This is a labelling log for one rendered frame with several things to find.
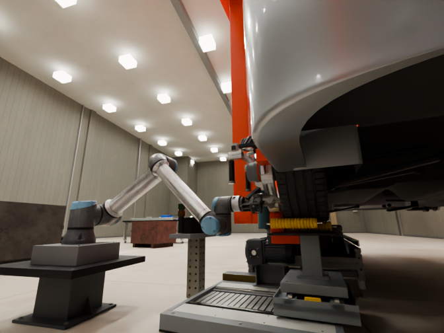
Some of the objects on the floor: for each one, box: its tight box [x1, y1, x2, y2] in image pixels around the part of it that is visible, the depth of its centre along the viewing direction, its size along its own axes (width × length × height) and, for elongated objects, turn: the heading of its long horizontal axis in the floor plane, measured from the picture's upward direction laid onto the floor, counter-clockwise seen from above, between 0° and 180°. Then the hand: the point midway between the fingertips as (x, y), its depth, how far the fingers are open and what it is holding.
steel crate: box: [0, 201, 66, 264], centre depth 315 cm, size 98×119×82 cm
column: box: [186, 237, 205, 298], centre depth 174 cm, size 10×10×42 cm
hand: (277, 199), depth 123 cm, fingers closed, pressing on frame
